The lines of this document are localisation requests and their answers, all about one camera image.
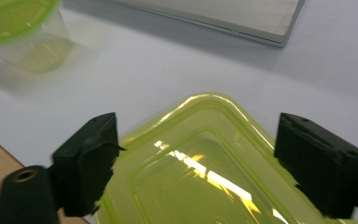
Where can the rectangular green-lidded plastic container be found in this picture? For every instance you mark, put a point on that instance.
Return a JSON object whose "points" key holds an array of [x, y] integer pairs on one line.
{"points": [[199, 189]]}

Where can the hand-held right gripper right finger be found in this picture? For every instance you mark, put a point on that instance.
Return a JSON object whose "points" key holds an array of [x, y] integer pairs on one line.
{"points": [[320, 161]]}

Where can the round green-lidded plastic container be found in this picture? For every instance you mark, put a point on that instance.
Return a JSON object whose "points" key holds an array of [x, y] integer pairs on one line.
{"points": [[18, 21]]}

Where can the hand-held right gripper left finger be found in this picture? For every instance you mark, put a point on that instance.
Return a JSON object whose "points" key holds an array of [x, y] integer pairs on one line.
{"points": [[80, 168]]}

